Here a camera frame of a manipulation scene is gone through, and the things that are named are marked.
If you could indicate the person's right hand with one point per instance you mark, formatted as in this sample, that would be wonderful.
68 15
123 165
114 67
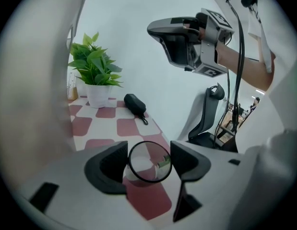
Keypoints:
203 35

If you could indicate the person's white t-shirt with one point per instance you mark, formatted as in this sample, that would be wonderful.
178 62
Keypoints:
282 56

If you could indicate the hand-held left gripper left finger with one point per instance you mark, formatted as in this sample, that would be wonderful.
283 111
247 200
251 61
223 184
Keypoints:
74 176

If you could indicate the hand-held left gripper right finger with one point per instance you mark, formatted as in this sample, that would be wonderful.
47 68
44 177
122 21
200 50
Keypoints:
217 183

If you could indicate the wooden office desk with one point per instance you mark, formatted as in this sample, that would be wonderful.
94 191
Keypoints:
234 123

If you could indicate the black office chair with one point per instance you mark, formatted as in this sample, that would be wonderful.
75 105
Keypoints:
205 118

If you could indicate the green potted plant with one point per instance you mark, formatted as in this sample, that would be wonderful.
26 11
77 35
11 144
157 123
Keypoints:
95 63

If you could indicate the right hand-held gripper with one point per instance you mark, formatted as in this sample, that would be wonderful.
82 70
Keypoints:
209 47

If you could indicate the small dark glass jar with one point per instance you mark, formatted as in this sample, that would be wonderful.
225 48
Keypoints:
150 163

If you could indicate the red white checkered tablecloth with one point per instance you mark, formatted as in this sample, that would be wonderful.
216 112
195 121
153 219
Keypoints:
102 126

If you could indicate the person's right forearm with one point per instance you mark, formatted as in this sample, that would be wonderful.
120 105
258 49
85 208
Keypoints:
246 66

